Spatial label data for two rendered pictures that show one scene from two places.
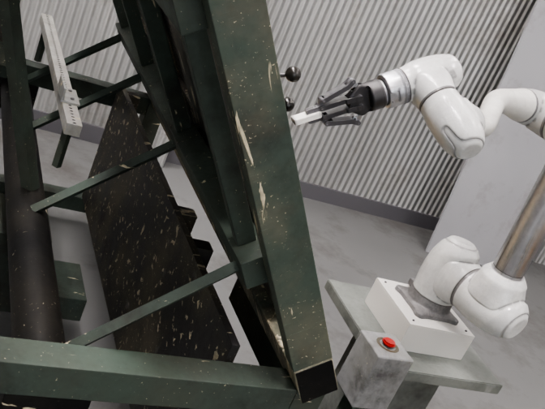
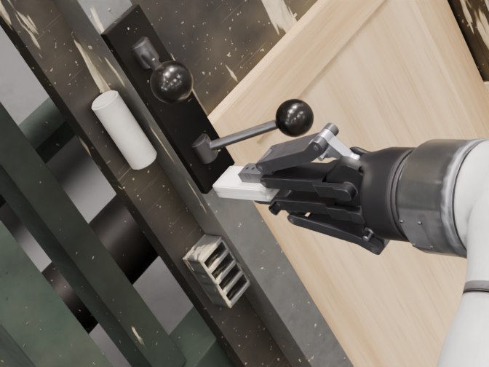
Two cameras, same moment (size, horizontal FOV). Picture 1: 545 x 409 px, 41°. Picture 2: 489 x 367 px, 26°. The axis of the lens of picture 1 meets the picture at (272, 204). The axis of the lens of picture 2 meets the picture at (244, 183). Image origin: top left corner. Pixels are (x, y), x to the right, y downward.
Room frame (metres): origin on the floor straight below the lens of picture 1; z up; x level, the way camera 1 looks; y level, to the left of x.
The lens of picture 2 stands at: (1.51, -0.51, 2.22)
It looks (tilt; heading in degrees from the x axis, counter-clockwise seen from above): 54 degrees down; 64
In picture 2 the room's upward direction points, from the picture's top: straight up
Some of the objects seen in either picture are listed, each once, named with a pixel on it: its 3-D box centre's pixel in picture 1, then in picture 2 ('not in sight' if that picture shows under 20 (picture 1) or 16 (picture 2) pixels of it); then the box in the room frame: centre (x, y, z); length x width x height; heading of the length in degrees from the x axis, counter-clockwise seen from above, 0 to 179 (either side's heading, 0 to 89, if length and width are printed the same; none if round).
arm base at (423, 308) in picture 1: (426, 296); not in sight; (2.38, -0.62, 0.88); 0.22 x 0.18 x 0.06; 27
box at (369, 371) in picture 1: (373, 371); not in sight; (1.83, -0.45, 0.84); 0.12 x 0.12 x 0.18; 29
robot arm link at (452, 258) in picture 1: (450, 269); not in sight; (2.36, -0.64, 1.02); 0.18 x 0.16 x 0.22; 45
